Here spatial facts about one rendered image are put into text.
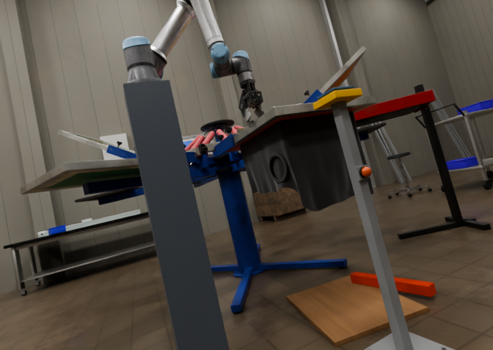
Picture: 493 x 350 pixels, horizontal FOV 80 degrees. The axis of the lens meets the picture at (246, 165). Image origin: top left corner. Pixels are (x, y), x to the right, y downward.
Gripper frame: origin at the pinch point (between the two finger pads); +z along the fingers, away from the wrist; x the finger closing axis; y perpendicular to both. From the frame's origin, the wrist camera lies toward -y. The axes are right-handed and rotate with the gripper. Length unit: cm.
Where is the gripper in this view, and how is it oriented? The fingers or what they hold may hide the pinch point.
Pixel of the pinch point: (254, 124)
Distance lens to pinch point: 142.7
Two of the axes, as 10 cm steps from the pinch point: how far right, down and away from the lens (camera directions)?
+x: 8.9, -1.8, 4.1
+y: 3.9, -1.7, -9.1
